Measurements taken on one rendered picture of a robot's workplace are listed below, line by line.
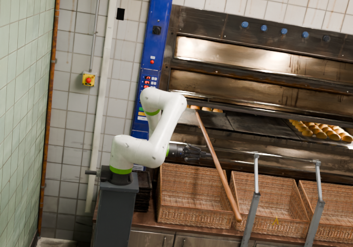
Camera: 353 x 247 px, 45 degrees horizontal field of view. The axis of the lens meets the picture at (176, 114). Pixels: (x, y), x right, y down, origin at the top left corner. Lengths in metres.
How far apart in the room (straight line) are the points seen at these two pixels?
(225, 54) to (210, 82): 0.25
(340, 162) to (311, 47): 1.05
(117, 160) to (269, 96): 1.62
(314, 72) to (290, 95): 0.25
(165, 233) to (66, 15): 1.74
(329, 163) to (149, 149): 2.05
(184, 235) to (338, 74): 1.73
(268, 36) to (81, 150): 1.73
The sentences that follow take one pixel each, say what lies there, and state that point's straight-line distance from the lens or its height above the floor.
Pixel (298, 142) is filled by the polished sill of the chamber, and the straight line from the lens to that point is 3.70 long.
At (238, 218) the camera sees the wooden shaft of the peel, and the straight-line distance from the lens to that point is 2.24.
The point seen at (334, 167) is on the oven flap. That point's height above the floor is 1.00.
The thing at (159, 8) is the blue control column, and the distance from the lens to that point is 3.22.
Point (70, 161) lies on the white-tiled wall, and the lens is 3.61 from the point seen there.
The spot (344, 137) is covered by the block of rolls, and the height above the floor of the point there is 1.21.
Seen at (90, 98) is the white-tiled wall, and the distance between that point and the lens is 3.40.
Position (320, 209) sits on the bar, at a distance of 3.31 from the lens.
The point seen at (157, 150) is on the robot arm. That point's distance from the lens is 2.21.
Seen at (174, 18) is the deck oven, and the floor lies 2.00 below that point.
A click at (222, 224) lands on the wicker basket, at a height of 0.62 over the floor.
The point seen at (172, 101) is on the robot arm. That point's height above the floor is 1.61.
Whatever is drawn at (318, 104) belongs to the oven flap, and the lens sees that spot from 3.65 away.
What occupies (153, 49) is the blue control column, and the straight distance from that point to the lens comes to 3.25.
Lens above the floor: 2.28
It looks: 17 degrees down
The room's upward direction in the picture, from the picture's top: 10 degrees clockwise
